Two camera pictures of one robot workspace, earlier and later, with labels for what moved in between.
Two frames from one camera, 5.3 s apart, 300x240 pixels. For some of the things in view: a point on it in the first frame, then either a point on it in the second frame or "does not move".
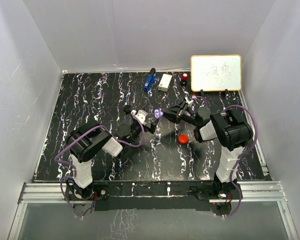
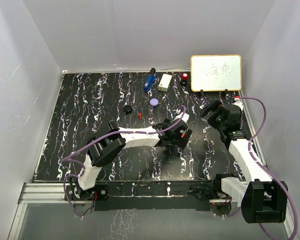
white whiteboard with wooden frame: [216, 73] does not move
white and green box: [164, 82] does not move
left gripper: [151, 128] → [180, 142]
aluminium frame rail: [266, 192] does not move
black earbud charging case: [127, 108] does not move
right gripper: [175, 113] → [214, 105]
